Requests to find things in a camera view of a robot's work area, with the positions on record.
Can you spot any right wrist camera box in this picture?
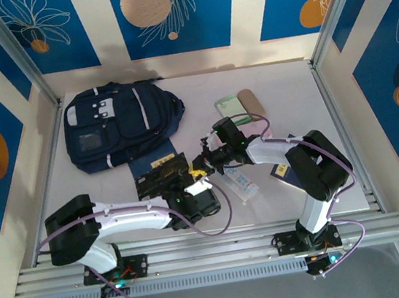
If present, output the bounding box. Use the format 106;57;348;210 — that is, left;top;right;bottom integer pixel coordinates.
199;131;219;150

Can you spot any black book gold print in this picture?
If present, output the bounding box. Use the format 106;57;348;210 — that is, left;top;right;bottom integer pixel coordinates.
131;151;195;202

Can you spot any navy booklet yellow label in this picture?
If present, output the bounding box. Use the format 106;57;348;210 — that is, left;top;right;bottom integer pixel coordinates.
126;139;181;183
268;160;295;188

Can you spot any navy blue student backpack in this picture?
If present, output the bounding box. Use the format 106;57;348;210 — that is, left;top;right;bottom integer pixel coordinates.
58;72;193;178

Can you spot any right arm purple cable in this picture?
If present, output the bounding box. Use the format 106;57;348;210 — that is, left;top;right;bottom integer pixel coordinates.
231;99;371;286

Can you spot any grey slotted cable duct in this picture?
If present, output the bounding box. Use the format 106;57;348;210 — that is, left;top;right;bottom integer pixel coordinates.
28;255;312;298

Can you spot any aluminium corner post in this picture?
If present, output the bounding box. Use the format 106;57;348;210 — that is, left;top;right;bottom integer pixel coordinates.
301;0;386;68
0;0;61;114

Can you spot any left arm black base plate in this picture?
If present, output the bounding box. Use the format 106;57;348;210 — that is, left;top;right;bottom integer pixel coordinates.
80;253;151;287

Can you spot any blue white plastic packet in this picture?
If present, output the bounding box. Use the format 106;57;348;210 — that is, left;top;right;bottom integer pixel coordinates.
216;163;260;208

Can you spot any aluminium front rail frame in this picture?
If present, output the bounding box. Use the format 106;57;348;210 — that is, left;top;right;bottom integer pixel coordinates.
9;205;399;298

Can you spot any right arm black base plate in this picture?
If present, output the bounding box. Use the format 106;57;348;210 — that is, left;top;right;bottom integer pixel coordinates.
272;224;344;257

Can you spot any tan glasses case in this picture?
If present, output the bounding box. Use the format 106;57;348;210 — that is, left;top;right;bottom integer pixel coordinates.
236;86;266;118

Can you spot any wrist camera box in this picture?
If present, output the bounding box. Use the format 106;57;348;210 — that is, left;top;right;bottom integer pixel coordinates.
199;131;219;150
182;176;214;198

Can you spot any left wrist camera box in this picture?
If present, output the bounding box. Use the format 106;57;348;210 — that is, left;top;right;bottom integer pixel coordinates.
182;176;214;198

